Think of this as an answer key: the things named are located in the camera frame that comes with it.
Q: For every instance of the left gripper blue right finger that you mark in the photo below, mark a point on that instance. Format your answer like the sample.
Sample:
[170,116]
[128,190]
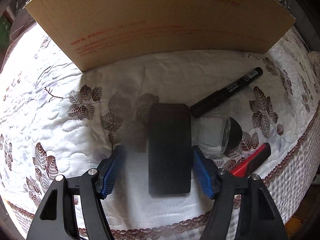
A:
[205,170]

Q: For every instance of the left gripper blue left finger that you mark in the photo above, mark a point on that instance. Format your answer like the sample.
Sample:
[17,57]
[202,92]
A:
[108,171]

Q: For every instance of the black smartphone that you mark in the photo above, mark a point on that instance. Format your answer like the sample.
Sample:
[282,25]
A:
[170,151]

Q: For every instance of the black marker pen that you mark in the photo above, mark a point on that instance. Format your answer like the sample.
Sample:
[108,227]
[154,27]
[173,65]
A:
[215,99]

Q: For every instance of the clear jar black lid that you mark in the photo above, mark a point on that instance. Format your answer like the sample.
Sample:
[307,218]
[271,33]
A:
[217,133]

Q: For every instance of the floral quilted bedspread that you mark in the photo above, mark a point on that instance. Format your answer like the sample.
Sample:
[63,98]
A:
[57,120]

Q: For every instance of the brown cardboard box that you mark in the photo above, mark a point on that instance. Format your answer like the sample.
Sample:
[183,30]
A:
[94,33]

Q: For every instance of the green shopping bag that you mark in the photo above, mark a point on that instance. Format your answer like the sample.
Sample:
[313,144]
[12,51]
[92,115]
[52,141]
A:
[5,26]

